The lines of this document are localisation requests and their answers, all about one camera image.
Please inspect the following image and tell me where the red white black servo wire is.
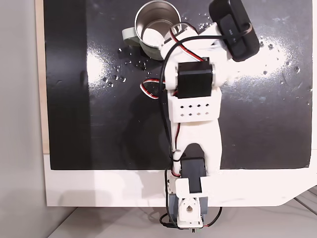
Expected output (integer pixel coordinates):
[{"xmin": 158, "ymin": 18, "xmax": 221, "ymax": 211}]
[
  {"xmin": 140, "ymin": 78, "xmax": 162, "ymax": 100},
  {"xmin": 170, "ymin": 23, "xmax": 210, "ymax": 62}
]

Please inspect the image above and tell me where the steel mug with grey handle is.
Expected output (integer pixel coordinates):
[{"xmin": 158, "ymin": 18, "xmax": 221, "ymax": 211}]
[{"xmin": 121, "ymin": 0, "xmax": 183, "ymax": 61}]

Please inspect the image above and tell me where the black glossy table mat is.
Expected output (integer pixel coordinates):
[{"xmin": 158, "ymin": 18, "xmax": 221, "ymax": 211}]
[{"xmin": 43, "ymin": 0, "xmax": 312, "ymax": 171}]

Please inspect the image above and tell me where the black oval camera box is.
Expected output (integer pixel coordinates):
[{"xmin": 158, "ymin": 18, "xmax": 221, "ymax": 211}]
[{"xmin": 208, "ymin": 0, "xmax": 261, "ymax": 62}]

